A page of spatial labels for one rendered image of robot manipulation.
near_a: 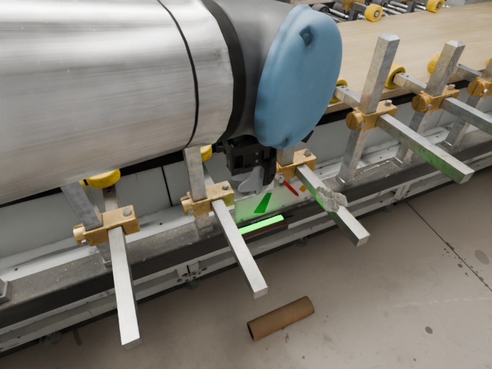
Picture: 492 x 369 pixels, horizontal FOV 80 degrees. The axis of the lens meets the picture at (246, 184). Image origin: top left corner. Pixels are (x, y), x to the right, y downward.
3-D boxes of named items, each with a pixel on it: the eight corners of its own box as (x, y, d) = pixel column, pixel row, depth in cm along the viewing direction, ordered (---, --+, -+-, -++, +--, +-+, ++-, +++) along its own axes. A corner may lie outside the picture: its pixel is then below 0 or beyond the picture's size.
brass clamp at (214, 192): (235, 206, 80) (235, 193, 77) (187, 221, 76) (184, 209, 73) (227, 191, 84) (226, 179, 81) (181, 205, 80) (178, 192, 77)
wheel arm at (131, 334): (146, 345, 54) (140, 336, 51) (127, 353, 53) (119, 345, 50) (118, 191, 83) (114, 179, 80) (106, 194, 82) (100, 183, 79)
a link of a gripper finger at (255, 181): (234, 200, 57) (233, 164, 51) (262, 191, 59) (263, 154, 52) (241, 211, 55) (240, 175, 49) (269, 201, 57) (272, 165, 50)
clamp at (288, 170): (313, 171, 86) (316, 157, 82) (272, 184, 82) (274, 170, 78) (303, 160, 89) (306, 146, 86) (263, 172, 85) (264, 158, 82)
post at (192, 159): (211, 235, 87) (190, 76, 54) (200, 239, 86) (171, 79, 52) (208, 226, 89) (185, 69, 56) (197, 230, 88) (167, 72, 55)
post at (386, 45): (350, 186, 100) (402, 34, 67) (342, 188, 99) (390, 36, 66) (344, 179, 103) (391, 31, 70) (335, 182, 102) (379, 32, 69)
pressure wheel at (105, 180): (134, 192, 83) (122, 159, 75) (117, 212, 77) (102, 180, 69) (110, 185, 85) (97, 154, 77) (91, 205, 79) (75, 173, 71)
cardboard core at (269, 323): (315, 308, 131) (254, 337, 122) (312, 315, 136) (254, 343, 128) (305, 292, 136) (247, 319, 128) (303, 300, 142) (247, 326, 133)
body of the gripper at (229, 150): (216, 154, 53) (210, 91, 44) (259, 142, 55) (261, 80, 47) (233, 181, 48) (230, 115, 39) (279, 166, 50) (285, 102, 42)
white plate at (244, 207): (310, 199, 94) (315, 176, 87) (236, 225, 86) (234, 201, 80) (310, 198, 94) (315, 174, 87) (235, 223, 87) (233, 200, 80)
